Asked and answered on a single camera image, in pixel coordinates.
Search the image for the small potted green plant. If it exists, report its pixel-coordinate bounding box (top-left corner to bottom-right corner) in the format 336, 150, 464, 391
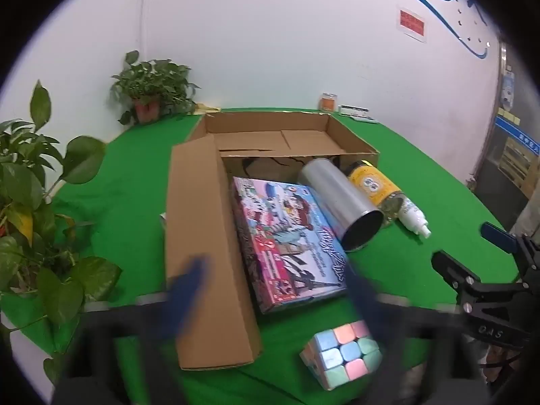
110, 51, 201, 125

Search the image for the brown cardboard box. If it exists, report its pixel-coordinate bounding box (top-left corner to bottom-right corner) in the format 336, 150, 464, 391
164, 112, 380, 371

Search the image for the glass door with notices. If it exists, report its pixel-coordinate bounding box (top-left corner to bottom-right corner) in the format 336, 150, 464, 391
468, 34, 540, 228

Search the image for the white spray bottle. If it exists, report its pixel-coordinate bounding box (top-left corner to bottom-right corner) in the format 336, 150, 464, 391
397, 196, 432, 239

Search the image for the blue wall decal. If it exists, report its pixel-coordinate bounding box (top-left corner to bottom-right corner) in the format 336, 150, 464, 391
159, 0, 490, 60

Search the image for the red wall sign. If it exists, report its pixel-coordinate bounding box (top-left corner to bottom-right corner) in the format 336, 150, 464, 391
397, 6, 428, 43

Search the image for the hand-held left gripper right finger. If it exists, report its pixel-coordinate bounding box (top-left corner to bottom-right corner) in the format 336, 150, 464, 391
348, 262, 494, 405

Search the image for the pastel puzzle cube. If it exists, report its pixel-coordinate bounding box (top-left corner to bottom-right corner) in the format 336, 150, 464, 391
299, 320, 384, 391

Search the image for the yellow label clear jar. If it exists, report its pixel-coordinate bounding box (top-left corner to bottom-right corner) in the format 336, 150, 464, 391
344, 160, 408, 228

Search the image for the colourful cartoon puzzle box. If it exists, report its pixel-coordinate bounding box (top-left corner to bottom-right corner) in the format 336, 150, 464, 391
231, 176, 351, 314

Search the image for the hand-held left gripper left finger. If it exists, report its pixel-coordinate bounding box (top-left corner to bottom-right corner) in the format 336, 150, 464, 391
55, 255, 212, 405

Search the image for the large leafy green plant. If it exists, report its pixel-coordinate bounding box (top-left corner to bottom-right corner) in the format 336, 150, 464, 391
0, 80, 123, 384

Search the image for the silver metal can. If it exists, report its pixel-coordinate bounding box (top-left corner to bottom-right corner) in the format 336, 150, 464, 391
298, 158, 385, 253

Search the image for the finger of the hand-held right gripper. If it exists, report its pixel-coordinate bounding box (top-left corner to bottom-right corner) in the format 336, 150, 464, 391
431, 251, 482, 301
481, 221, 524, 257

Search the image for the green felt table cover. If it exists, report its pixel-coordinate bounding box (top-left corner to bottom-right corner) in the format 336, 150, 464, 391
0, 107, 521, 405

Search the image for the clear plastic case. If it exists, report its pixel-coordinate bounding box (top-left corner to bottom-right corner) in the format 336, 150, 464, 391
340, 105, 372, 119

